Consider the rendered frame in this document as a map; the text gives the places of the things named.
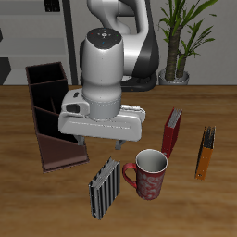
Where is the orange book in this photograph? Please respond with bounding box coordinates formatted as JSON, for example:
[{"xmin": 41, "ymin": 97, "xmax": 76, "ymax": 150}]
[{"xmin": 194, "ymin": 124, "xmax": 217, "ymax": 181}]

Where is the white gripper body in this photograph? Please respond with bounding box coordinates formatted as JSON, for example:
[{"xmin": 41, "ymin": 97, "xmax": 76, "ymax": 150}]
[{"xmin": 57, "ymin": 104, "xmax": 146, "ymax": 143}]

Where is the red patterned mug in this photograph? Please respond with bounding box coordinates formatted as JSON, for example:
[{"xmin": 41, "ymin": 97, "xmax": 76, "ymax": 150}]
[{"xmin": 121, "ymin": 148, "xmax": 169, "ymax": 201}]

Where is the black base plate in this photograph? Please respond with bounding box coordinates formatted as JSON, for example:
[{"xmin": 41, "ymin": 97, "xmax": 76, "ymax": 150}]
[{"xmin": 120, "ymin": 72, "xmax": 158, "ymax": 93}]

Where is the green pot plant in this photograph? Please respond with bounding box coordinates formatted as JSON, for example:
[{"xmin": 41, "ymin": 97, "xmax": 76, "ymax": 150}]
[{"xmin": 157, "ymin": 0, "xmax": 219, "ymax": 86}]

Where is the dark brown desk caddy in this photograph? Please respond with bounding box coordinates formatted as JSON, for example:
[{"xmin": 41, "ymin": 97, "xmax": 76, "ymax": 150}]
[{"xmin": 25, "ymin": 61, "xmax": 91, "ymax": 174}]

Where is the black and white striped book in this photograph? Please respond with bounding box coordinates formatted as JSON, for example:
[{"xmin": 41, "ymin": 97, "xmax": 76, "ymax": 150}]
[{"xmin": 88, "ymin": 156, "xmax": 121, "ymax": 221}]

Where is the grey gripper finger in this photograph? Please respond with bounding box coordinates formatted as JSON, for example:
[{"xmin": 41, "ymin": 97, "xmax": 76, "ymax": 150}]
[
  {"xmin": 75, "ymin": 134, "xmax": 86, "ymax": 146},
  {"xmin": 115, "ymin": 139, "xmax": 127, "ymax": 151}
]

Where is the red book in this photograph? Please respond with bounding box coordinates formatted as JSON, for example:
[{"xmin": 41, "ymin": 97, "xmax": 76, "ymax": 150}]
[{"xmin": 160, "ymin": 107, "xmax": 183, "ymax": 160}]

